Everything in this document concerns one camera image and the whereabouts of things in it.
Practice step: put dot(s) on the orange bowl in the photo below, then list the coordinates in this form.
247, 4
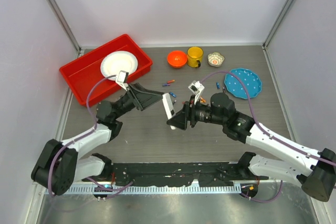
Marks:
177, 59

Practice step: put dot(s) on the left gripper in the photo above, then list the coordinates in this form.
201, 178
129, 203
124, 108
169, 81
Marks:
142, 98

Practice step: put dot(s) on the white paper plate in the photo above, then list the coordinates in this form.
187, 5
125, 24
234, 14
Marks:
116, 61

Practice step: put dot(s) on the patterned small bowl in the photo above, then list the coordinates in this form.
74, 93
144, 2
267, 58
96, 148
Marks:
215, 59

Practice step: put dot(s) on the red plastic bin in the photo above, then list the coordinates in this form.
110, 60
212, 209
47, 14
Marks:
92, 76

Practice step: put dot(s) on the yellow mug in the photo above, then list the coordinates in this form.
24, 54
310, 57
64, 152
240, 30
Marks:
194, 57

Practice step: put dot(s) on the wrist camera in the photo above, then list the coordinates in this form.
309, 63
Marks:
121, 79
197, 89

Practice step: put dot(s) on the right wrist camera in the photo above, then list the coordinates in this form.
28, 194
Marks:
197, 89

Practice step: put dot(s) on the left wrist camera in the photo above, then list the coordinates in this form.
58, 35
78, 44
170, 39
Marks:
121, 79

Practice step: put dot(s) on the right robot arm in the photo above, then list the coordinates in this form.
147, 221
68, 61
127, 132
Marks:
311, 170

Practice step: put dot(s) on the white remote control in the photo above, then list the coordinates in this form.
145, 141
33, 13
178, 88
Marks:
168, 105

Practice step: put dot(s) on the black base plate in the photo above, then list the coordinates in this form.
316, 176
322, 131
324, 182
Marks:
208, 174

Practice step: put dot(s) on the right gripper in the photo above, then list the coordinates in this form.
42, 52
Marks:
188, 113

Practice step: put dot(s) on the white cable duct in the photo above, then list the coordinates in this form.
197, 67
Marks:
194, 188

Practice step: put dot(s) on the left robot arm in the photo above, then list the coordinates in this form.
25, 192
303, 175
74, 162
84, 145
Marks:
61, 163

